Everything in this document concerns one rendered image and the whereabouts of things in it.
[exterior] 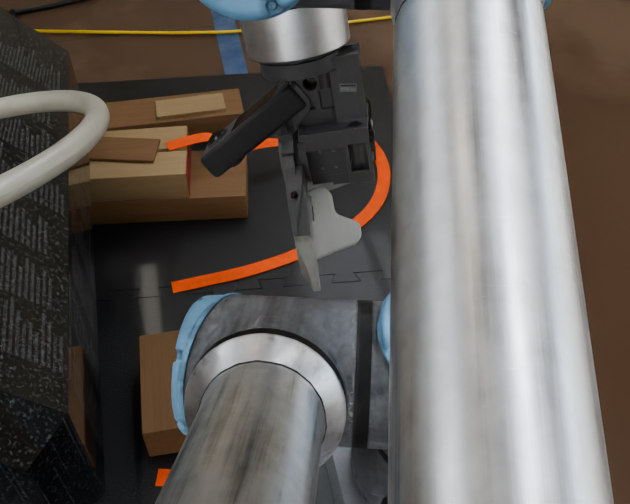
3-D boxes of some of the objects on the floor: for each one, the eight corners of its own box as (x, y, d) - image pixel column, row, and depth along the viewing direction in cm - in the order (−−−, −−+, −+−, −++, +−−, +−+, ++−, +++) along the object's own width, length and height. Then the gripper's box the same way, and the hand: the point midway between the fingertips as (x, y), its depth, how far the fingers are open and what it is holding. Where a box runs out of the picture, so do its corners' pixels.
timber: (196, 449, 192) (191, 426, 183) (149, 457, 190) (141, 434, 181) (188, 354, 212) (183, 328, 203) (145, 360, 210) (138, 335, 201)
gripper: (356, 80, 55) (388, 299, 65) (359, 15, 72) (384, 197, 82) (243, 97, 57) (291, 309, 67) (272, 28, 73) (307, 206, 83)
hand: (315, 252), depth 75 cm, fingers open, 14 cm apart
